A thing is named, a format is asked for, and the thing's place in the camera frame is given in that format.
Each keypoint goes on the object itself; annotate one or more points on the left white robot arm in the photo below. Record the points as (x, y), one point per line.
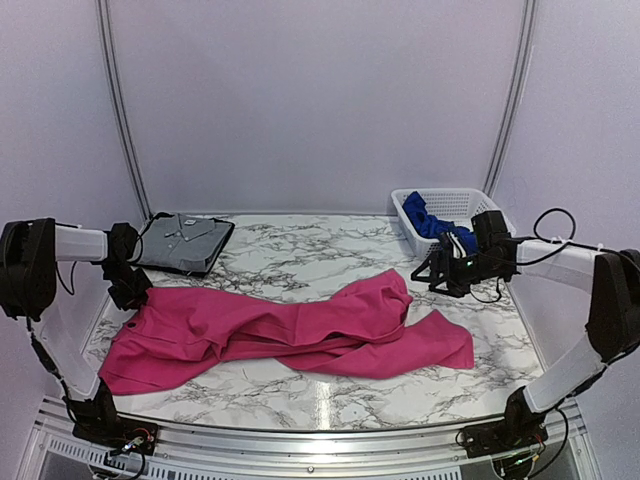
(30, 253)

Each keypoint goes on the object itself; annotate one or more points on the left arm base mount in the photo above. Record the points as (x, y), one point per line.
(120, 434)

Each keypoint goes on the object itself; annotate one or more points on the aluminium front frame rail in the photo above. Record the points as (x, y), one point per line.
(192, 451)

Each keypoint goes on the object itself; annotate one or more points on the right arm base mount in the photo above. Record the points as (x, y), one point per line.
(512, 432)

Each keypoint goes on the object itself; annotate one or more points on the pink trousers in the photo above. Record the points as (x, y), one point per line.
(360, 331)

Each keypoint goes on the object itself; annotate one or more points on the blue garment in basket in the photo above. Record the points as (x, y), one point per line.
(431, 227)

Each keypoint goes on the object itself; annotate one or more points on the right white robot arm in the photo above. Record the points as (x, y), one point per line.
(516, 338)

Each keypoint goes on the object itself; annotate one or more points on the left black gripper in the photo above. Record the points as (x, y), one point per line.
(132, 302)

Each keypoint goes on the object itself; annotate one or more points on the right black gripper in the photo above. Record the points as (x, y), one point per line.
(436, 261)

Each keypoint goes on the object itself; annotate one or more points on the white plastic laundry basket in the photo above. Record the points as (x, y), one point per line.
(458, 205)

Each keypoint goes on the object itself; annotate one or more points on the folded grey polo shirt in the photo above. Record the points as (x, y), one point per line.
(182, 244)

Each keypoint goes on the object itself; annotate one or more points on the right aluminium corner post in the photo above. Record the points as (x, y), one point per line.
(514, 95)

